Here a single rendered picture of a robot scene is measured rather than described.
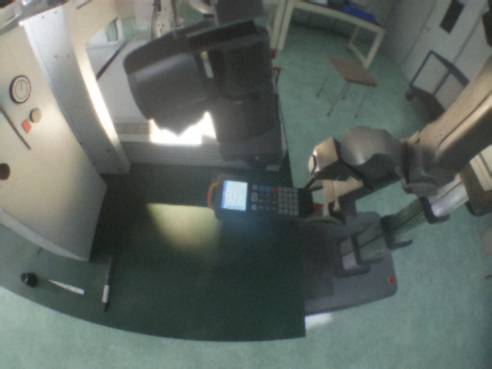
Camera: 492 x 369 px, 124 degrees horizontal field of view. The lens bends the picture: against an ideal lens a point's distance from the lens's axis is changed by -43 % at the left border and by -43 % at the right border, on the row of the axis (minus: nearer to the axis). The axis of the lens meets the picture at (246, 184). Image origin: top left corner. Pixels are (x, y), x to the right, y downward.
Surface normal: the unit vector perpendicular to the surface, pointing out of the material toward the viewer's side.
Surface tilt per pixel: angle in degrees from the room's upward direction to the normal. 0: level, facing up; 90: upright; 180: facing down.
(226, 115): 90
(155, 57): 71
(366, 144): 60
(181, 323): 0
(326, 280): 0
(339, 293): 0
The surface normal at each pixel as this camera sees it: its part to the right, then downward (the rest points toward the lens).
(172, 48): 0.27, 0.63
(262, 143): -0.15, -0.53
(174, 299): 0.11, -0.51
